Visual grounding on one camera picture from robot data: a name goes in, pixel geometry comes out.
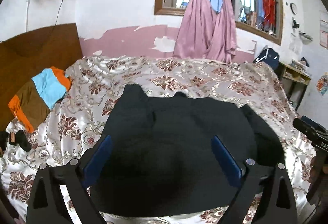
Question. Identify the orange blue brown pillow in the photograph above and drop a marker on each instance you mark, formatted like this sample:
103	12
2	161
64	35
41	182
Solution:
34	100

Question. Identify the wall certificates cluster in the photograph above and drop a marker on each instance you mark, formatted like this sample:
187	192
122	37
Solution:
323	29

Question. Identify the right pink curtain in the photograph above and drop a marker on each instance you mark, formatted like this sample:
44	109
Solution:
223	43

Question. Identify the cartoon wall sticker upper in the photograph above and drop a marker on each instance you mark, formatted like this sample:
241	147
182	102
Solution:
322	84

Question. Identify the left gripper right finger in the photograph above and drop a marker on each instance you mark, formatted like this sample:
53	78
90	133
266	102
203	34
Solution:
277	204

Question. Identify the red hanging garment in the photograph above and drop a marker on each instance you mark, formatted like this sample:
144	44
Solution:
269	7

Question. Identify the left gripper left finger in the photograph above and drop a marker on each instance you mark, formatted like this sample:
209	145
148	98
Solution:
46	203

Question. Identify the round wall clock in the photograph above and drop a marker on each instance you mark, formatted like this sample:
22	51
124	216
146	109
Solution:
293	8

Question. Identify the left pink curtain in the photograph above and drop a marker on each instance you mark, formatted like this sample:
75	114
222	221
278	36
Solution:
196	31

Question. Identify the person right hand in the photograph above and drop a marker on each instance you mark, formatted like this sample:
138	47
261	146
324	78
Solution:
313	173

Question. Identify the wooden shelf desk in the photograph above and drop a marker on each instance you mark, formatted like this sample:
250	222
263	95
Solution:
295	83

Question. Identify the black object on bed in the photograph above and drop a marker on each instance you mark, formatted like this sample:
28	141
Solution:
18	138

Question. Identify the wooden headboard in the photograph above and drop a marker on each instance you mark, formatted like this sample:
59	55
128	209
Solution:
27	54

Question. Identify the pink curtain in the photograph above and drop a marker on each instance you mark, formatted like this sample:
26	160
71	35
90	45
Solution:
196	31
223	43

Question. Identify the black padded jacket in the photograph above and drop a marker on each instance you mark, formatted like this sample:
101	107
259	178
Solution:
162	163

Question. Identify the floral satin bedspread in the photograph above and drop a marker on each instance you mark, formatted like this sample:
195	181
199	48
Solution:
76	122

